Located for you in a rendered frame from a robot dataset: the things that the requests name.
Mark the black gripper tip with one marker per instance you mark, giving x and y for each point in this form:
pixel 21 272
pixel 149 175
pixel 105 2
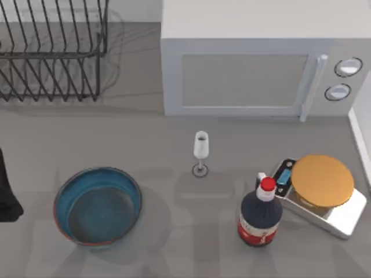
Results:
pixel 6 197

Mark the white wine glass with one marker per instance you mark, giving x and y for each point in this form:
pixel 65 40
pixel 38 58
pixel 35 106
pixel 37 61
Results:
pixel 201 147

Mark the small microwave knob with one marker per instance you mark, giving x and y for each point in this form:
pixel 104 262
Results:
pixel 337 92

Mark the large microwave knob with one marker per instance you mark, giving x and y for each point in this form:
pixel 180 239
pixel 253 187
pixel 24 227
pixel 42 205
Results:
pixel 347 67

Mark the pale microwave oven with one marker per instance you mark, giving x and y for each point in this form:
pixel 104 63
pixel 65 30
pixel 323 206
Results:
pixel 232 37

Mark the dark bottle with red cap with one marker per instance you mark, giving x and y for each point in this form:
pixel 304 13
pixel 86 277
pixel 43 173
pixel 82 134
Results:
pixel 260 217

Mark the silver kitchen scale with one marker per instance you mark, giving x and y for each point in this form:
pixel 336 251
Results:
pixel 321 185

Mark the blue bowl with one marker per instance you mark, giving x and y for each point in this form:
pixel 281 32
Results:
pixel 98 207

